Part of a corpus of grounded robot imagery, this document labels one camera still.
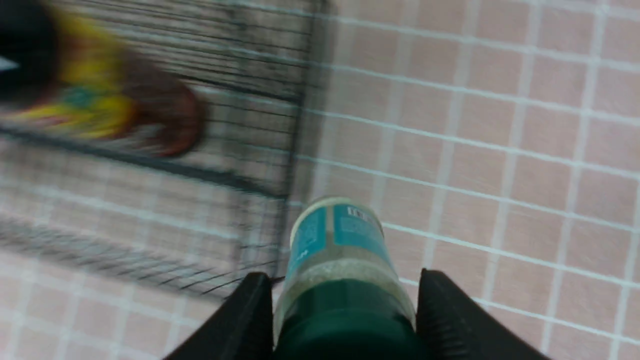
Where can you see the dark soy sauce bottle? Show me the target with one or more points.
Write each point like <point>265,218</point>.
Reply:
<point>65,75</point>

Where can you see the green-capped seasoning jar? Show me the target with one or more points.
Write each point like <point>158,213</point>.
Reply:
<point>342,298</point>

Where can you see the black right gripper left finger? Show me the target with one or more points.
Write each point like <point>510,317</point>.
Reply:
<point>241,329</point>

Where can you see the black wire mesh rack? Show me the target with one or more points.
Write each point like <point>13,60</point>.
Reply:
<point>200,222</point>

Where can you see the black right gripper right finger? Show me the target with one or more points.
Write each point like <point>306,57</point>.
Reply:
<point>454,327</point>

